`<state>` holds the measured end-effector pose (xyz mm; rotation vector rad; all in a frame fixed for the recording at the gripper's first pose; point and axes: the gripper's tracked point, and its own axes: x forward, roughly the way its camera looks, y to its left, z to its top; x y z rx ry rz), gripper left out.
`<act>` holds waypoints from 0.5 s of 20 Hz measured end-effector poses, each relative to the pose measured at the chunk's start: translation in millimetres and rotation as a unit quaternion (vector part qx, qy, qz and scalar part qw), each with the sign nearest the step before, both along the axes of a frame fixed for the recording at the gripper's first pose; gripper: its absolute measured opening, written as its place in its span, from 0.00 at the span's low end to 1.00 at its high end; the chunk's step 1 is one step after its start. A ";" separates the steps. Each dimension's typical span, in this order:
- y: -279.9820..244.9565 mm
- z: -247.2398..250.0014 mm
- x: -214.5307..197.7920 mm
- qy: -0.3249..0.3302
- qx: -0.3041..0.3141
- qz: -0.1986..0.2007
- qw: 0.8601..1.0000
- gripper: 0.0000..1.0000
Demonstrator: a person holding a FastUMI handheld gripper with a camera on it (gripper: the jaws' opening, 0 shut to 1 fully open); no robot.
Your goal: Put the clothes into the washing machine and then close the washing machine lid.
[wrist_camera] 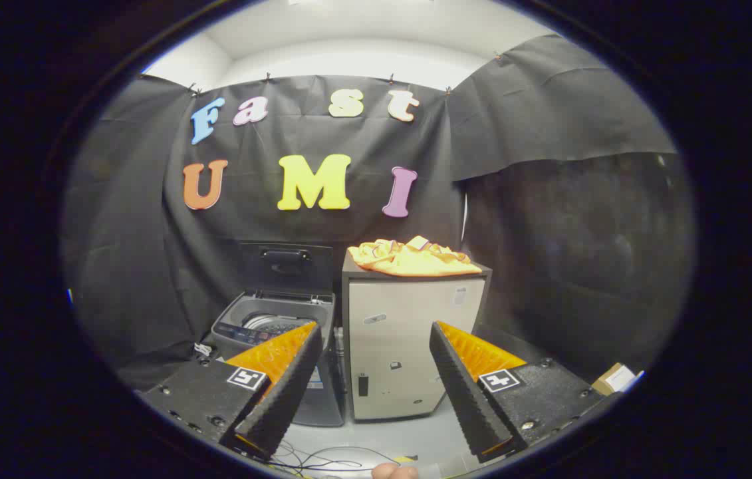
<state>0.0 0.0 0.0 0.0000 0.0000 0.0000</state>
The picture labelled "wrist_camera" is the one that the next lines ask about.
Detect grey cabinet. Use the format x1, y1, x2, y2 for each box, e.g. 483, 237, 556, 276
341, 251, 493, 422

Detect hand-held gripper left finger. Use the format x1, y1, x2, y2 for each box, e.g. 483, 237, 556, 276
140, 321, 324, 461

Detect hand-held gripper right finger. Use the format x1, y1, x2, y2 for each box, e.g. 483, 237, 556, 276
429, 321, 606, 464

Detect black backdrop cloth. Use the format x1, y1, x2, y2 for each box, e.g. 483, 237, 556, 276
60, 33, 695, 393

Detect grey washing machine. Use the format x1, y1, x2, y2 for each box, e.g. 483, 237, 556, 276
211, 291, 346, 428

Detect thin black floor cables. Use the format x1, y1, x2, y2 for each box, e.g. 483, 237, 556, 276
269, 439, 403, 477

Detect yellow orange garment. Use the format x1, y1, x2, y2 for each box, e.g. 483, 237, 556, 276
347, 236, 483, 277

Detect cardboard box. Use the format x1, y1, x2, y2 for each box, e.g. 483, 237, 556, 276
592, 363, 640, 397

